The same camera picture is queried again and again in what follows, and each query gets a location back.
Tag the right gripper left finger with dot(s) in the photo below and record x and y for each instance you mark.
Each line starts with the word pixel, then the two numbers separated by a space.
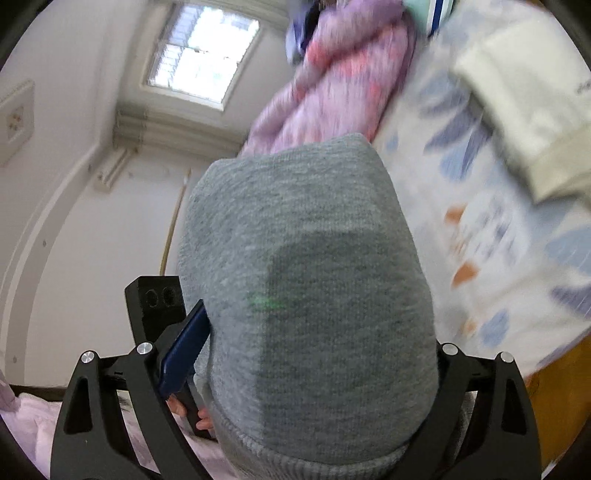
pixel 113 424

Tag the wall socket plate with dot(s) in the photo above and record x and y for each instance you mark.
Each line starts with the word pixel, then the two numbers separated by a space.
pixel 17 119

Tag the teal striped pillow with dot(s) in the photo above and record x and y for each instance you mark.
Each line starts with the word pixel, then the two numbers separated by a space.
pixel 429 15

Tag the wooden bed frame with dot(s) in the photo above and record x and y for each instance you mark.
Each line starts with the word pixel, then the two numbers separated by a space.
pixel 560 396

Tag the purple floral quilt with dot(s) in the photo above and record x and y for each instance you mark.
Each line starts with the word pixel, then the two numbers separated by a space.
pixel 356 62

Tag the pink sleeved left forearm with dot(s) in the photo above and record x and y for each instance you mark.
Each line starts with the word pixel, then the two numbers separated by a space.
pixel 27 430

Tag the grey zip hoodie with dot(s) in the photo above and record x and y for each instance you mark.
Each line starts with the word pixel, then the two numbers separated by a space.
pixel 322 358

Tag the floral white bed sheet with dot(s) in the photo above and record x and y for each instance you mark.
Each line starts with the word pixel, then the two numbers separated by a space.
pixel 506 274

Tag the window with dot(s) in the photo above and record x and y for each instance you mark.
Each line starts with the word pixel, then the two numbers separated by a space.
pixel 212 58

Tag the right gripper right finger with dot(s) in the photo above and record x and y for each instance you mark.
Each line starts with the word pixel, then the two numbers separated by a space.
pixel 481 426

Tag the wooden clothes rack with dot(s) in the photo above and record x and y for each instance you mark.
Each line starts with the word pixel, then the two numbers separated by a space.
pixel 173 222

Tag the cream folded garment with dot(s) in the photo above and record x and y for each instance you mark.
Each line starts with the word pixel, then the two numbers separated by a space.
pixel 534 86

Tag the person left hand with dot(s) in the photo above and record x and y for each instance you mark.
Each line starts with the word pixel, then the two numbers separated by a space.
pixel 184 406

